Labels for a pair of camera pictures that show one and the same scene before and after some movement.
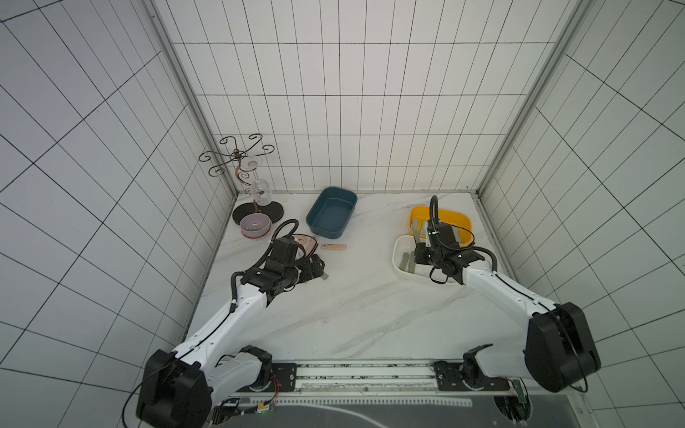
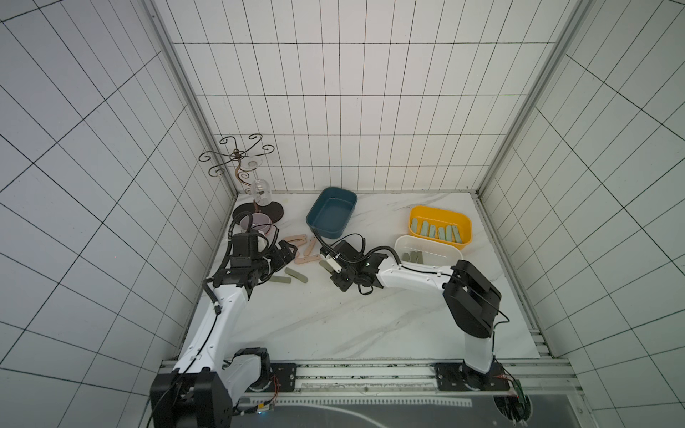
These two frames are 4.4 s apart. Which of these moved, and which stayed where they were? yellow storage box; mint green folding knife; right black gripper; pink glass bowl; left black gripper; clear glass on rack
Moved: left black gripper; right black gripper
Stayed: yellow storage box; clear glass on rack; pink glass bowl; mint green folding knife
